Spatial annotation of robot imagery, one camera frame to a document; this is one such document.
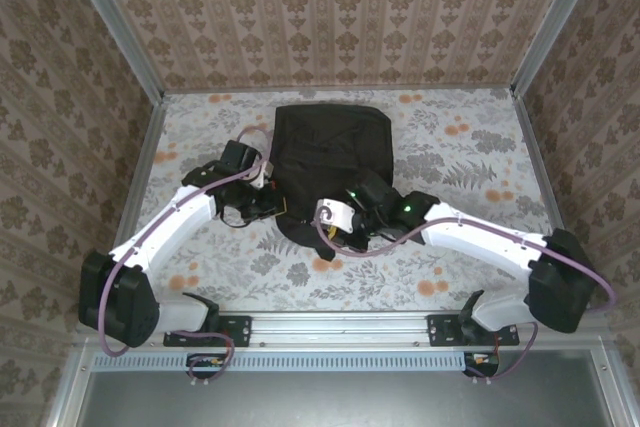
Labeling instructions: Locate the black connector board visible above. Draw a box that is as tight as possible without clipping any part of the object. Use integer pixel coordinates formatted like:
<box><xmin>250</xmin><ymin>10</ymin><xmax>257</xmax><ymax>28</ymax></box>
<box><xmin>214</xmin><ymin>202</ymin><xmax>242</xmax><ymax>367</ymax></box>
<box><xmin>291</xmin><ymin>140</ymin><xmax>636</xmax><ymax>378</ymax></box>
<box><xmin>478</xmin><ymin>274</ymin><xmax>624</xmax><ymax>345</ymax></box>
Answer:
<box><xmin>464</xmin><ymin>351</ymin><xmax>501</xmax><ymax>377</ymax></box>
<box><xmin>187</xmin><ymin>353</ymin><xmax>227</xmax><ymax>374</ymax></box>

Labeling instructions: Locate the thin aluminium wall rail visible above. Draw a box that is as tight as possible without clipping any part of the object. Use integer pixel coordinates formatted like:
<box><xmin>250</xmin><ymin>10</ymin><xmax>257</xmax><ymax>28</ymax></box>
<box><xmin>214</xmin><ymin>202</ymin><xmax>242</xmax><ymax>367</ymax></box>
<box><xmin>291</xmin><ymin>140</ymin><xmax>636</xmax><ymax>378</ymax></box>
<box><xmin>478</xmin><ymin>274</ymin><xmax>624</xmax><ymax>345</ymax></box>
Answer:
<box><xmin>162</xmin><ymin>80</ymin><xmax>516</xmax><ymax>96</ymax></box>

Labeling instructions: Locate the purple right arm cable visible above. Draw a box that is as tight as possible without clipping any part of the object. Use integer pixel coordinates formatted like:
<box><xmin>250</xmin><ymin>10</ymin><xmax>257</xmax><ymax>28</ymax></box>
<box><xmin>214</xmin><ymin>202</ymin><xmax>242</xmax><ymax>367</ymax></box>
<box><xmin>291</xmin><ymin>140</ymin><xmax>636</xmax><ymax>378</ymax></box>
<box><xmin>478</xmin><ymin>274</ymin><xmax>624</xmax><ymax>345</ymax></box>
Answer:
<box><xmin>313</xmin><ymin>199</ymin><xmax>616</xmax><ymax>389</ymax></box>

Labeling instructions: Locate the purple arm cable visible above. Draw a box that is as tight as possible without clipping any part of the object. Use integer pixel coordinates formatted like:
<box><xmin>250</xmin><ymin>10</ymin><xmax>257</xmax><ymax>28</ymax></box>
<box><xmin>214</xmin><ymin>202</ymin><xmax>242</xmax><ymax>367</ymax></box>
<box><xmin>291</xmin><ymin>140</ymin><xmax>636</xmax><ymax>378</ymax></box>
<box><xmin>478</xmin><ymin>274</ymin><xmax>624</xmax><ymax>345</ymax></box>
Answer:
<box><xmin>313</xmin><ymin>199</ymin><xmax>616</xmax><ymax>389</ymax></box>
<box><xmin>97</xmin><ymin>125</ymin><xmax>275</xmax><ymax>389</ymax></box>

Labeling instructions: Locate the grey slotted cable duct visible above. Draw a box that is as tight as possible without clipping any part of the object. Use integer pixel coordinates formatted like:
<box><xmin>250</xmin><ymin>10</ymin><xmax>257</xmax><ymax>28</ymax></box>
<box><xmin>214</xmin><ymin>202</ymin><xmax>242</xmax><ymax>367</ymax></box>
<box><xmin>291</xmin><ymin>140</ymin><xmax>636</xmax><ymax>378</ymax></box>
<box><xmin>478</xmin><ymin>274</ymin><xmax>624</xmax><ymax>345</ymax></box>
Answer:
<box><xmin>92</xmin><ymin>351</ymin><xmax>469</xmax><ymax>373</ymax></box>

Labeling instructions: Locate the black fabric backpack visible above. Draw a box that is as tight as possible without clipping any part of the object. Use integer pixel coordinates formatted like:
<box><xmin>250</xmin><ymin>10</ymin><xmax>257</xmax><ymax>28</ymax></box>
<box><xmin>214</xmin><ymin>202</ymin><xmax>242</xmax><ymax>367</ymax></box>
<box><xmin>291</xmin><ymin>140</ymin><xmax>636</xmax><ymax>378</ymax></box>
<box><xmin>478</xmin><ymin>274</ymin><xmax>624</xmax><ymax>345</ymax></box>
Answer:
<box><xmin>272</xmin><ymin>103</ymin><xmax>394</xmax><ymax>262</ymax></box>

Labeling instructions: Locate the aluminium side rail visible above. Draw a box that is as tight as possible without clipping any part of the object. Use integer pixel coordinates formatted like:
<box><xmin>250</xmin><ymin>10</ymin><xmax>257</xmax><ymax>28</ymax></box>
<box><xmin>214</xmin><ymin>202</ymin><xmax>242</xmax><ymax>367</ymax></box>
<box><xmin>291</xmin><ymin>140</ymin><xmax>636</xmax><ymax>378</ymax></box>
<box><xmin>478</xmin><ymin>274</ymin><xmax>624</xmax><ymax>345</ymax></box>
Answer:
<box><xmin>514</xmin><ymin>94</ymin><xmax>571</xmax><ymax>248</ymax></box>
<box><xmin>112</xmin><ymin>101</ymin><xmax>169</xmax><ymax>268</ymax></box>

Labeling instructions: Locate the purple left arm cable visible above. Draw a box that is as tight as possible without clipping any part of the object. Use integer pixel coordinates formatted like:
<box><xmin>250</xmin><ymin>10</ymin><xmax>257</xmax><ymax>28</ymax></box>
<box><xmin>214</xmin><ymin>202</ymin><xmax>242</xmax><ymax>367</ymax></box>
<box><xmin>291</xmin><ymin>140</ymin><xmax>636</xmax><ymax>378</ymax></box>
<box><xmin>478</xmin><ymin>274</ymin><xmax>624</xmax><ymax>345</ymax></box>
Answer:
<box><xmin>97</xmin><ymin>125</ymin><xmax>275</xmax><ymax>389</ymax></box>

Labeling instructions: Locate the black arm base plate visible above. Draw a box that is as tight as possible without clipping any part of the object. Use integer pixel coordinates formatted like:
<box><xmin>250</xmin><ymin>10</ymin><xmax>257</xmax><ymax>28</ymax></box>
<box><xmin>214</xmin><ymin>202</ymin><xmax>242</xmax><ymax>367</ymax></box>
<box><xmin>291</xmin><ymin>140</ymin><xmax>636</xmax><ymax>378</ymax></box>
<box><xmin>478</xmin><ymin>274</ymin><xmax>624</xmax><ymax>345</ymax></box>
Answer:
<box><xmin>164</xmin><ymin>315</ymin><xmax>252</xmax><ymax>347</ymax></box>
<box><xmin>428</xmin><ymin>313</ymin><xmax>519</xmax><ymax>347</ymax></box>

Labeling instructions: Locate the steel sheet panel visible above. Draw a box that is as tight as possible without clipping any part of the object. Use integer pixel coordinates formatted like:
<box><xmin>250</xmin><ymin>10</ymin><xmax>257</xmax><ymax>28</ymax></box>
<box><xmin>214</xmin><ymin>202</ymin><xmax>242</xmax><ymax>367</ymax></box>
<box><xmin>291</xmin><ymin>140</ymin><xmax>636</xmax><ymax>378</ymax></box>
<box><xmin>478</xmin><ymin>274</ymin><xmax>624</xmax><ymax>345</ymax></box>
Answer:
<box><xmin>77</xmin><ymin>369</ymin><xmax>614</xmax><ymax>427</ymax></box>

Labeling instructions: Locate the aluminium mounting rail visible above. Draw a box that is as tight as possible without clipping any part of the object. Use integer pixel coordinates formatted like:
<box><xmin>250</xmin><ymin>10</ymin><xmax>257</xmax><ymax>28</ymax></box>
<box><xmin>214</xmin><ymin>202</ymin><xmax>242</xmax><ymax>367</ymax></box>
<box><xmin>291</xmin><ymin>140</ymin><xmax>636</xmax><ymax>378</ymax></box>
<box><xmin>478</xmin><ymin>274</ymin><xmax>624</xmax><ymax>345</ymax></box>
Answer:
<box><xmin>74</xmin><ymin>310</ymin><xmax>609</xmax><ymax>346</ymax></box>

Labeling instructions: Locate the aluminium frame post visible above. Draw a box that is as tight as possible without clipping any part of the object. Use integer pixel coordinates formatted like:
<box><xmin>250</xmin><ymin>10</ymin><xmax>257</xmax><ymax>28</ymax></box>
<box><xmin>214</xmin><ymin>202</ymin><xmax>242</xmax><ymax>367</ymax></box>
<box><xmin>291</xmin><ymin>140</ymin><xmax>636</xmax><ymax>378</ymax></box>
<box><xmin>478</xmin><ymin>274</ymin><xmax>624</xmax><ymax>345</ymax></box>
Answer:
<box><xmin>509</xmin><ymin>0</ymin><xmax>609</xmax><ymax>98</ymax></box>
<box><xmin>59</xmin><ymin>0</ymin><xmax>166</xmax><ymax>103</ymax></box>

